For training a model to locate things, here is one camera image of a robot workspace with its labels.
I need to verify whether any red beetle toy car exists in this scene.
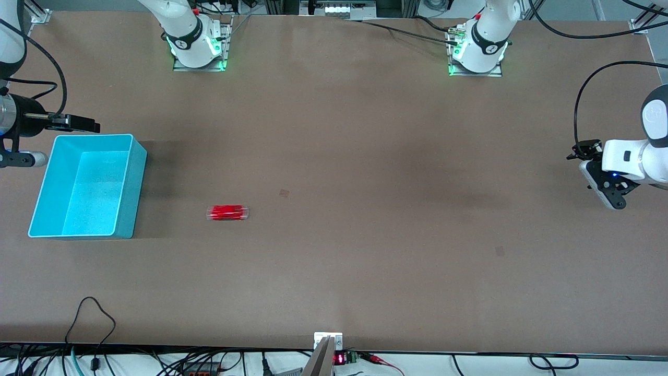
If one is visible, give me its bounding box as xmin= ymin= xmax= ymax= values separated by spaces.
xmin=207 ymin=204 xmax=250 ymax=222

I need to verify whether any blue plastic box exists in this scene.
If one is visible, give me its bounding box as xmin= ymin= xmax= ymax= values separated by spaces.
xmin=28 ymin=134 xmax=148 ymax=240

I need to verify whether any grey lit device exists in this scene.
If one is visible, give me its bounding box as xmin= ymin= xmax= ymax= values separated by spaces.
xmin=300 ymin=0 xmax=377 ymax=18

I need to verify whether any grey metal bar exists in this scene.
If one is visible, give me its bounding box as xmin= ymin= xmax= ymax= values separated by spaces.
xmin=301 ymin=336 xmax=335 ymax=376

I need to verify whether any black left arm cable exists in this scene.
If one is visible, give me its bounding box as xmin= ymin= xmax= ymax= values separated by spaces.
xmin=528 ymin=0 xmax=668 ymax=150

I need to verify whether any aluminium frame corner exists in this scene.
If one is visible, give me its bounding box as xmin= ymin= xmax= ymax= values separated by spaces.
xmin=628 ymin=6 xmax=668 ymax=35
xmin=21 ymin=0 xmax=53 ymax=25

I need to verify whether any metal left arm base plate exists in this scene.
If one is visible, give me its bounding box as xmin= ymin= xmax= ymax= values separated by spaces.
xmin=446 ymin=26 xmax=503 ymax=78

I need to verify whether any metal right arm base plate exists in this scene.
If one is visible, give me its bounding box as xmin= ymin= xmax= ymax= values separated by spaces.
xmin=173 ymin=16 xmax=233 ymax=72

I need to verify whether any thin black looped cable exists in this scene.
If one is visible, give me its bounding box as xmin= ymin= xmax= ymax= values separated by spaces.
xmin=65 ymin=296 xmax=117 ymax=372

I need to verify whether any black coiled cable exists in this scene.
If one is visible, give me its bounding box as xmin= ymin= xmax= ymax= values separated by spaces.
xmin=529 ymin=354 xmax=580 ymax=371

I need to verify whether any black cable across table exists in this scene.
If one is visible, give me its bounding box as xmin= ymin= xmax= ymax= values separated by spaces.
xmin=344 ymin=16 xmax=461 ymax=45

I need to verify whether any red clip lead wire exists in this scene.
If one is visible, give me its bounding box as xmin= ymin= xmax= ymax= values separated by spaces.
xmin=359 ymin=352 xmax=405 ymax=376

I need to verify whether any white metal bracket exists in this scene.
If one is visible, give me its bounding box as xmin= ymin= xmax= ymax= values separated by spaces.
xmin=314 ymin=332 xmax=343 ymax=351

